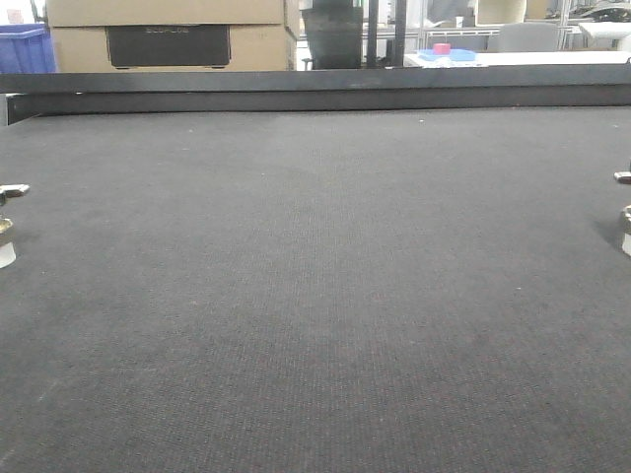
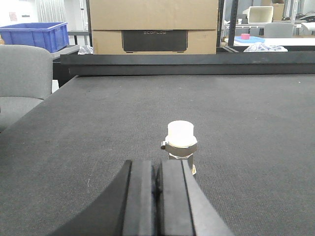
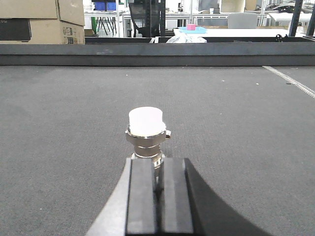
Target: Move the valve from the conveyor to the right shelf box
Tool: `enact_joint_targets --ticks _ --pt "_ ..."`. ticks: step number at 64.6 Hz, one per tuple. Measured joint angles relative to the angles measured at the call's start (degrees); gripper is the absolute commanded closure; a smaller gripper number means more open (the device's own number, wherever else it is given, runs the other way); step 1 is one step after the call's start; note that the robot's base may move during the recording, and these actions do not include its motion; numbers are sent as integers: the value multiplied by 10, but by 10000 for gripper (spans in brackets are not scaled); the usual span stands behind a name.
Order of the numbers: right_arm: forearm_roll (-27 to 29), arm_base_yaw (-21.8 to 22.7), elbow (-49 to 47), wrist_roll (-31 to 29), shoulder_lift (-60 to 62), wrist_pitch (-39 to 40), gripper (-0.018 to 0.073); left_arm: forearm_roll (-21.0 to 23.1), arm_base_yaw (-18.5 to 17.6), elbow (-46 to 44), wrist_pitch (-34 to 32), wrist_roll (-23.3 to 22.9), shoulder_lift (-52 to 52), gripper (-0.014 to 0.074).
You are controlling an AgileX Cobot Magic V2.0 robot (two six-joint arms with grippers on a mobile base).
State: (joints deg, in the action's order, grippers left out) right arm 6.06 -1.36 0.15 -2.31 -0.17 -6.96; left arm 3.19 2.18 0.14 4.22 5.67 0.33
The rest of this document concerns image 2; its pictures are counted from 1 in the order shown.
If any clear plastic bag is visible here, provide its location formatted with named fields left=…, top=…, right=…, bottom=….
left=244, top=42, right=288, bottom=53

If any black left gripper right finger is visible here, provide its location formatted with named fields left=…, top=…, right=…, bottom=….
left=157, top=160, right=234, bottom=236

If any grey background chair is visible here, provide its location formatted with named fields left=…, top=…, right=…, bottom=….
left=264, top=22, right=294, bottom=38

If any large cardboard box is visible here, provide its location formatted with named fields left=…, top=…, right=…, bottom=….
left=89, top=0, right=219, bottom=55

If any pink tape roll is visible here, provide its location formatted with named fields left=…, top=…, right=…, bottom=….
left=241, top=33, right=250, bottom=40

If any black conveyor frame rail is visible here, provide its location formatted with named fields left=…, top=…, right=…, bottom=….
left=61, top=51, right=315, bottom=76

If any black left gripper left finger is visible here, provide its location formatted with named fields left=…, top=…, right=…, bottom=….
left=51, top=160, right=156, bottom=236

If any white plastic bin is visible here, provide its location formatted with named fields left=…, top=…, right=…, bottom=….
left=243, top=6, right=274, bottom=24

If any metal valve with white cap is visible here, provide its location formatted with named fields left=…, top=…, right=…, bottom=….
left=160, top=120, right=197, bottom=175

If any blue plastic crate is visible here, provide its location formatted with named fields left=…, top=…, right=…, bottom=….
left=0, top=22, right=69, bottom=53

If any grey office chair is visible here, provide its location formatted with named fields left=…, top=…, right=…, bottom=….
left=0, top=45, right=53, bottom=131

